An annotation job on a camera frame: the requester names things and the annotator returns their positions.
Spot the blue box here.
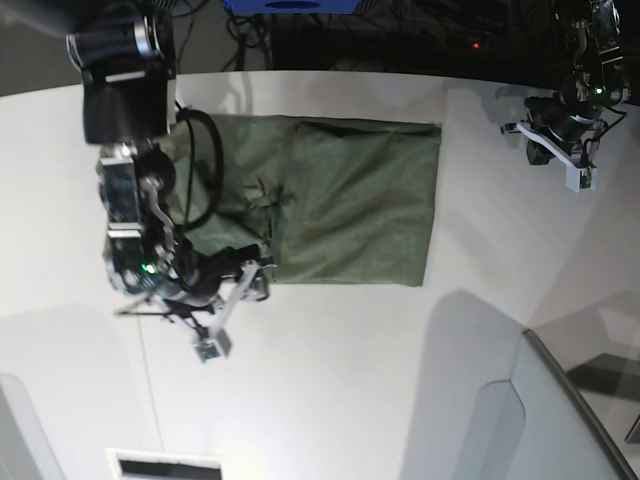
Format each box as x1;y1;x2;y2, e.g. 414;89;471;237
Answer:
222;0;360;14

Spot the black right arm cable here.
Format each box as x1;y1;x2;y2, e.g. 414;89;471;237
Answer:
174;99;225;231

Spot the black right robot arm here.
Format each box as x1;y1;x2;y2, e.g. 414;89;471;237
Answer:
4;1;269;311

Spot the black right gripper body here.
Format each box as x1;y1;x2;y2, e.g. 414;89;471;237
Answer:
164;244;270;309

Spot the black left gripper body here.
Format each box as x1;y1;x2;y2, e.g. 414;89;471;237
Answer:
524;96;603;165

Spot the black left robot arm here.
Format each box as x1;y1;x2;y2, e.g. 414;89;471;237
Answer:
525;1;631;167

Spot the green t-shirt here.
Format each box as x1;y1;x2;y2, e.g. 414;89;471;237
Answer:
160;114;442;287

